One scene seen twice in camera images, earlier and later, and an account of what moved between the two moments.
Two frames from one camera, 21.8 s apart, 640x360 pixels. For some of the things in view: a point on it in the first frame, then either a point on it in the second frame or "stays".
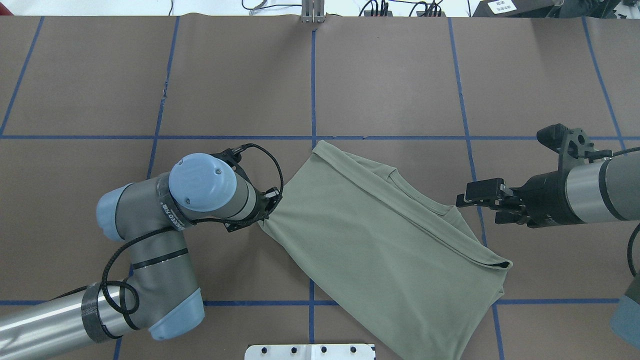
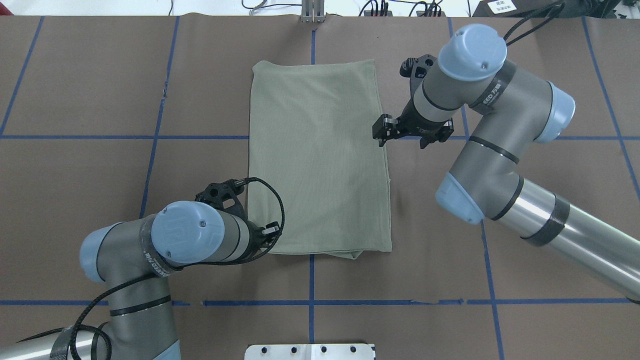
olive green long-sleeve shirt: (407, 276) -> (311, 136)
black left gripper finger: (274, 197) -> (271, 228)
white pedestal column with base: (310, 352) stays
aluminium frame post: (312, 11) stays
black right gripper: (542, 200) -> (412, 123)
